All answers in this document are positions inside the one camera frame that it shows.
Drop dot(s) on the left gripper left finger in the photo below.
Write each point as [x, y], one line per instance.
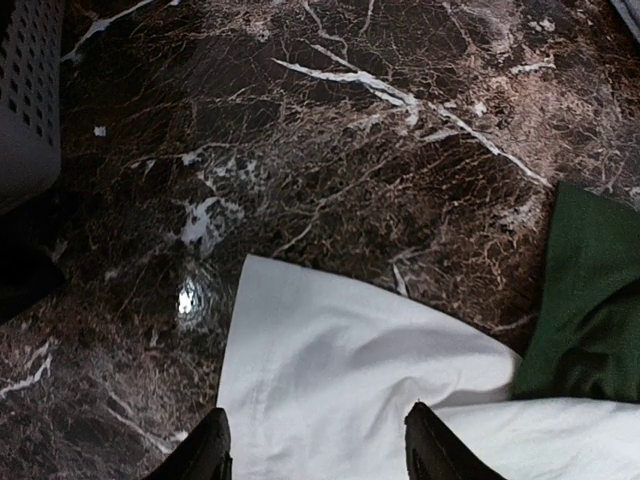
[203, 455]

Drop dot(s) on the white perforated laundry basket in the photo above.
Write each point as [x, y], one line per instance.
[31, 33]

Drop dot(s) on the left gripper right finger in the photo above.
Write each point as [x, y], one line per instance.
[434, 452]

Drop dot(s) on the white and green raglan shirt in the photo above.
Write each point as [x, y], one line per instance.
[320, 371]

